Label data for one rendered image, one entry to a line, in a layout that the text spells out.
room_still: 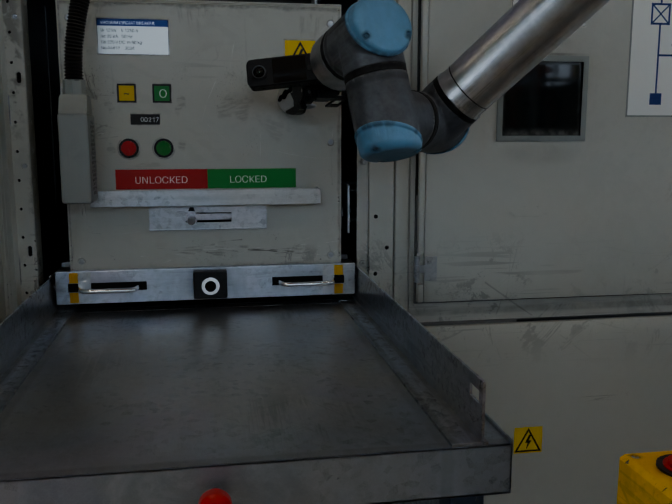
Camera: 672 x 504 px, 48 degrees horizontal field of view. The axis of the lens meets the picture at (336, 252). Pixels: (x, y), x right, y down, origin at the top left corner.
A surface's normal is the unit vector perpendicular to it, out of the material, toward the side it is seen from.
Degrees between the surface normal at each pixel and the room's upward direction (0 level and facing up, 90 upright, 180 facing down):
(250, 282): 90
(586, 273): 90
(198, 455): 0
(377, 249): 90
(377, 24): 70
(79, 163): 90
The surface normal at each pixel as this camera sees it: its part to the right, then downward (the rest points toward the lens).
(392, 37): 0.39, -0.21
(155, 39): 0.18, 0.15
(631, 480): -0.99, 0.03
